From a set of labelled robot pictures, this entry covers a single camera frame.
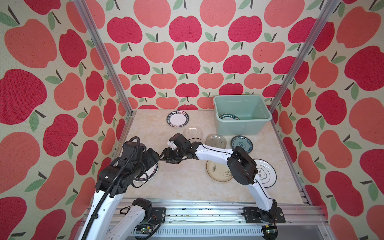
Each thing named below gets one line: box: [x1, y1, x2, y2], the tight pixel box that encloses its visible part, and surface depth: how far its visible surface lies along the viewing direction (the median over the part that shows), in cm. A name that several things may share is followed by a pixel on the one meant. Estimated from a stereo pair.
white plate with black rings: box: [253, 158, 277, 188], surface depth 90 cm
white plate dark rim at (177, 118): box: [166, 110, 190, 128], surface depth 118 cm
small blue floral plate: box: [231, 135, 254, 154], surface depth 104 cm
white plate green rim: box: [132, 162, 159, 185], surface depth 88 cm
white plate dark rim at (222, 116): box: [218, 113, 240, 120], surface depth 117 cm
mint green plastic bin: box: [213, 94, 273, 136], surface depth 110 cm
